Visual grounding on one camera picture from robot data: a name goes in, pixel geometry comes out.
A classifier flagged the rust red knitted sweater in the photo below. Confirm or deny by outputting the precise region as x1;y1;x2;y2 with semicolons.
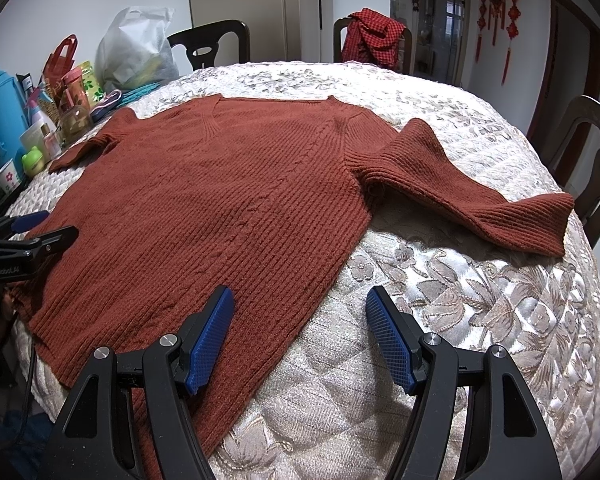
10;93;577;480

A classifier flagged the white floral paper cup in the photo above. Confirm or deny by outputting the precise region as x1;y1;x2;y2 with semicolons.
0;158;21;195

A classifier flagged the green frog toy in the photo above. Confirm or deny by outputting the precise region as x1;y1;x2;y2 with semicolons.
21;146;45;179

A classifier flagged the white lotion bottle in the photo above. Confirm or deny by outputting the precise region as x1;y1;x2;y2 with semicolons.
27;88;57;131

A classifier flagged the glass jar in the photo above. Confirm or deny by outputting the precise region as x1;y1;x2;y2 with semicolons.
59;105;93;148

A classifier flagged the pink lidded bottle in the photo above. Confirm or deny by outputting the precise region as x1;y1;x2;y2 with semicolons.
61;66;91;110

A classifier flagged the green snack packet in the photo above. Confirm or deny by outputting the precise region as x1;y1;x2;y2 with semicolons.
79;61;105;108

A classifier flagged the teal knitted cloth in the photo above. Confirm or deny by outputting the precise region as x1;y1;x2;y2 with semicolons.
117;82;161;108

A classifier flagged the red gift bag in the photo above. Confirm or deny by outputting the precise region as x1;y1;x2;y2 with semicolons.
42;34;78;90

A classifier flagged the white plastic bag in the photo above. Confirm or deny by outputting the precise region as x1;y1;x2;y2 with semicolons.
94;6;178;92

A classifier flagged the dark wooden chair left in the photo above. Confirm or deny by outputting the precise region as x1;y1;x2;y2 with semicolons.
168;20;251;70

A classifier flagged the dark wooden chair right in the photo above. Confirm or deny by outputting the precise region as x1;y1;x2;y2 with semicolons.
543;96;600;255

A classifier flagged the red checked cloth on chair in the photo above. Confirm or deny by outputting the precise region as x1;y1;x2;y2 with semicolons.
341;8;406;70

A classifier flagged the dark wooden chair with cloth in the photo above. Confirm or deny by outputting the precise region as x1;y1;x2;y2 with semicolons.
332;8;412;75

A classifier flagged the red Chinese knot decoration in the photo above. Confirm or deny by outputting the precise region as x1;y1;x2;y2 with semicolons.
475;0;521;84

